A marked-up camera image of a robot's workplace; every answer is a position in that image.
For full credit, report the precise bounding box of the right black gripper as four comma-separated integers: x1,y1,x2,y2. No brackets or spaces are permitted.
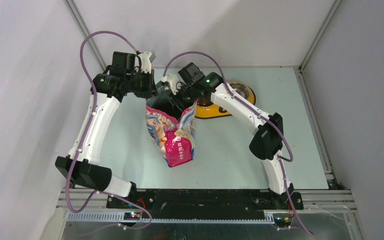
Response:
167,85,199,119

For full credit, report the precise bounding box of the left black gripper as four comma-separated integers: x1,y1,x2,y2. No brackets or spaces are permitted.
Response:
126,68,160,99

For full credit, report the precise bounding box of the cat food bag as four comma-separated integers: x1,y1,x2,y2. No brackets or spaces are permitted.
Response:
145,82,198,168

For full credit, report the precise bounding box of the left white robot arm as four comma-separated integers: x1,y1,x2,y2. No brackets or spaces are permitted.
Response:
55,51,157,208

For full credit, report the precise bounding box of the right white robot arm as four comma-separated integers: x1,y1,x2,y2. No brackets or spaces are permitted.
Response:
161,62,291,209

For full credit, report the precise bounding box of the yellow double pet bowl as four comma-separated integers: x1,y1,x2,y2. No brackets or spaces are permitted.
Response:
195,81,256,121

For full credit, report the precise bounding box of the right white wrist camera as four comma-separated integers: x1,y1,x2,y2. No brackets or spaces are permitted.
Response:
161,73,183,95

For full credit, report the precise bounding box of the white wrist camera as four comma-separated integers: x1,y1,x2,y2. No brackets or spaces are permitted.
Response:
138,51,156,74
161,73,183,95

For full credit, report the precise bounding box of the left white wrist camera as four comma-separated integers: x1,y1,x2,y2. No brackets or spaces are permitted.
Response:
138,51,156,74

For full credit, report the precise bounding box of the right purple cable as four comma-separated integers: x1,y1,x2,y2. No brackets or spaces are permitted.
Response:
163,51,314,238

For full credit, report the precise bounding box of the purple cable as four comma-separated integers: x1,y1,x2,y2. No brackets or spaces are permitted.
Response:
163,51,314,238
65,30,153,231

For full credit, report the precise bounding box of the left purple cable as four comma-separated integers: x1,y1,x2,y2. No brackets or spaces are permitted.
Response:
65,30,153,231

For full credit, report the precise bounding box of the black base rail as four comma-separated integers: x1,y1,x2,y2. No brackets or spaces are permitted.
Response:
106,186,304,221

